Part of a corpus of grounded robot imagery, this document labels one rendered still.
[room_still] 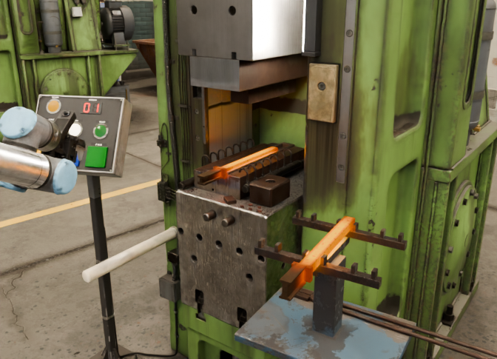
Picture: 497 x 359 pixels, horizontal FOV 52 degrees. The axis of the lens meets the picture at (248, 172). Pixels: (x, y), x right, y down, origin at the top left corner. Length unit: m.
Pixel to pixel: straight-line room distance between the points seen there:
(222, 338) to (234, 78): 0.92
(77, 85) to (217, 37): 4.83
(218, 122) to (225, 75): 0.37
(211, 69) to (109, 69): 5.17
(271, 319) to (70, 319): 1.56
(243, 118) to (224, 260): 0.62
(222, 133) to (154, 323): 1.15
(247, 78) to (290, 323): 0.73
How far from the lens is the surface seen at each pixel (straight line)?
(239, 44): 1.55
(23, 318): 2.92
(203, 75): 1.65
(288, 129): 2.07
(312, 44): 1.54
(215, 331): 1.92
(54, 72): 6.28
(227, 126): 1.98
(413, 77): 1.86
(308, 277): 1.14
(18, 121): 1.47
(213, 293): 1.83
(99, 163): 1.87
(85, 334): 2.70
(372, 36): 1.50
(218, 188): 1.71
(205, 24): 1.63
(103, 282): 2.24
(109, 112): 1.91
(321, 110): 1.57
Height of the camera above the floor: 1.54
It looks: 19 degrees down
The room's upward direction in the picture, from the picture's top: straight up
